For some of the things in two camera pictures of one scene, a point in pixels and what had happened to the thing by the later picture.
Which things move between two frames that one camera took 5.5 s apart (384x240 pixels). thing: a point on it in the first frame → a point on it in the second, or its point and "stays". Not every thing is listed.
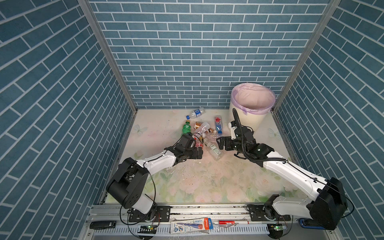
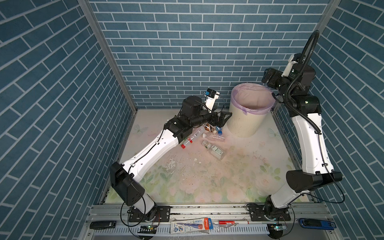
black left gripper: [195, 155] → [219, 122]
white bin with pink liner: [252, 101] stays
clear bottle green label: [212, 149] stays
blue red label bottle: [218, 125] stays
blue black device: [307, 223] stays
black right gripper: [227, 146] → [276, 75]
